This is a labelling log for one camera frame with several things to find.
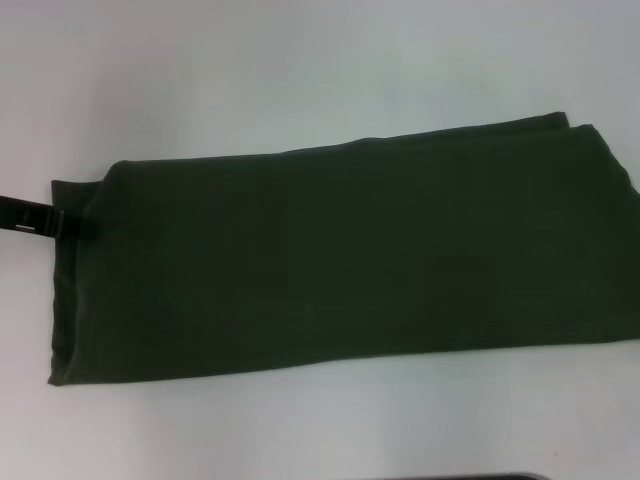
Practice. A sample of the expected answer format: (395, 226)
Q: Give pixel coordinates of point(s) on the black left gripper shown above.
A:
(25, 216)

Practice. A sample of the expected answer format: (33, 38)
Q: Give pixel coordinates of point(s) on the dark green FREE t-shirt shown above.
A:
(350, 250)

